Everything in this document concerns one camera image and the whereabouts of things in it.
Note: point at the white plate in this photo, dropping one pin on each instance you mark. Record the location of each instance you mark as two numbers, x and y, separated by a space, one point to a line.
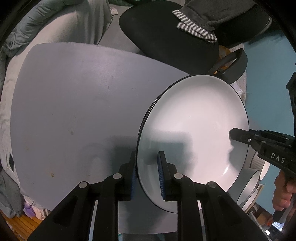
190 122

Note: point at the grey duvet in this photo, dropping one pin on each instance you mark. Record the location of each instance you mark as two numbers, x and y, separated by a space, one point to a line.
31 24

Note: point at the black office chair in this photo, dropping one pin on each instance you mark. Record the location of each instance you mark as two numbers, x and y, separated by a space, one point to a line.
152 27

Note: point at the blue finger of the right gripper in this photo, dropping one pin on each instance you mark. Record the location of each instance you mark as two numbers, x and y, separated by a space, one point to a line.
243 136

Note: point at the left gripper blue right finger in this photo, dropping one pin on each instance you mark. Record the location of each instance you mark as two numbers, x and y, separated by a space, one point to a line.
166 172

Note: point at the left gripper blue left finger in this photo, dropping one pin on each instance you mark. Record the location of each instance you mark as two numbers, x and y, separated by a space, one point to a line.
133 179

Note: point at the orange bag on floor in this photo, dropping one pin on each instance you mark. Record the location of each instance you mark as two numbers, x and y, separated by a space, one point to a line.
223 52

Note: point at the white bowl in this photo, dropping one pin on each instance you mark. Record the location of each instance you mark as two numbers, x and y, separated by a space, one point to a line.
260 164
244 185

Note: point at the person's right hand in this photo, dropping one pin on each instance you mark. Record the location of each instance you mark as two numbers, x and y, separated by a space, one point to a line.
281 196

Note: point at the grey sweatpants on chair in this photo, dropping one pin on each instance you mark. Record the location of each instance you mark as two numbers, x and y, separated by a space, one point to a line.
228 23

